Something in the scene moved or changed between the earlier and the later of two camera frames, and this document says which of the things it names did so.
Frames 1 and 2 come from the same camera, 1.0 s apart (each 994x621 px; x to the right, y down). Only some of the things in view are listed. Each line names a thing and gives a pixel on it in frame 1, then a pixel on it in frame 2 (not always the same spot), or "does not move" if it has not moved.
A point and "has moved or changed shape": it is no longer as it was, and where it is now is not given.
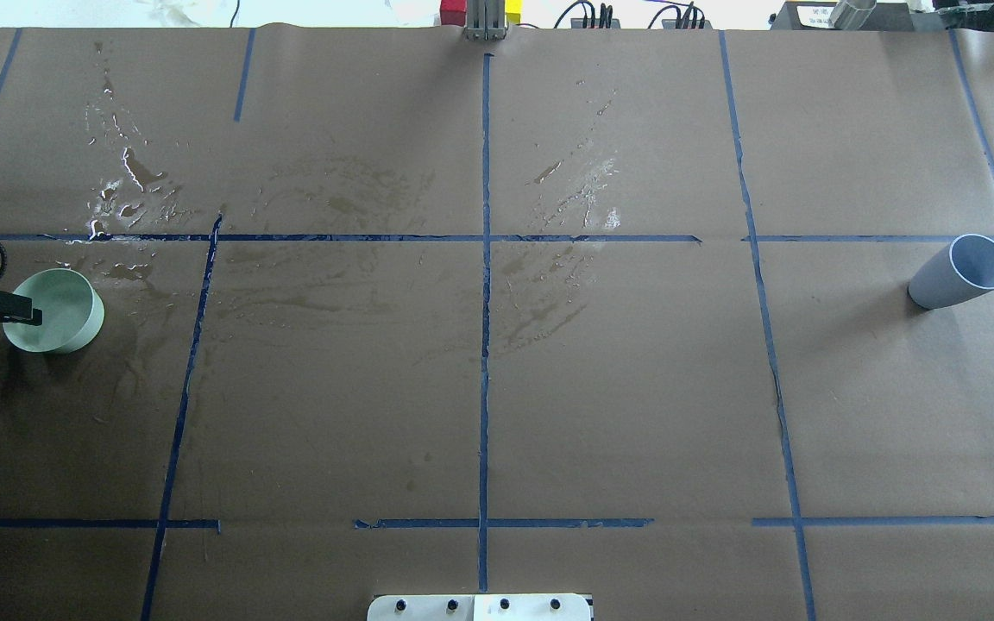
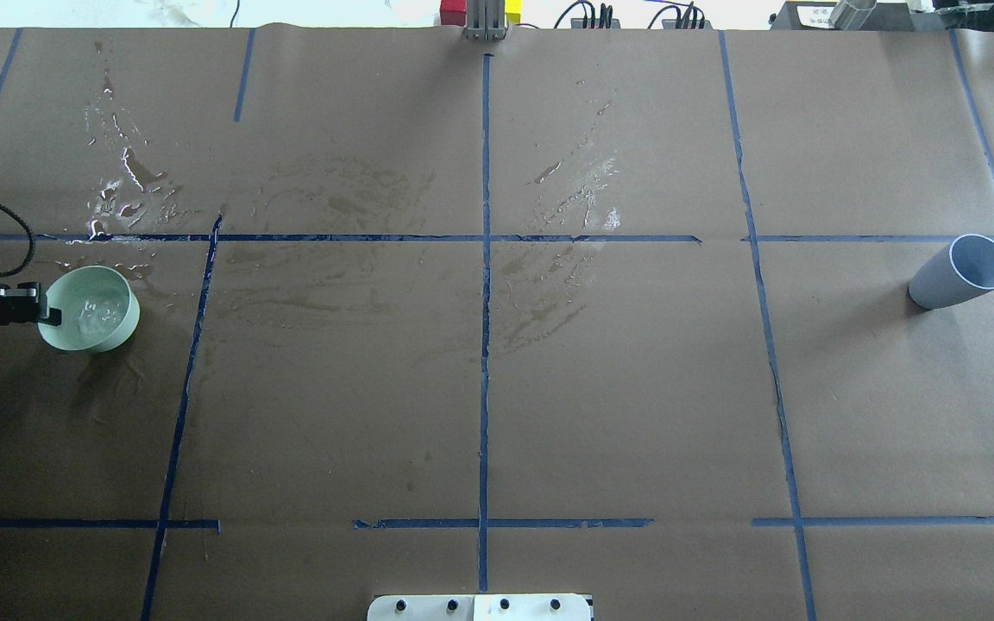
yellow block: [513, 9] does not move
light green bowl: [72, 313] has moved or changed shape
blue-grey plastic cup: [968, 266] does not move
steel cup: [851, 15] does not move
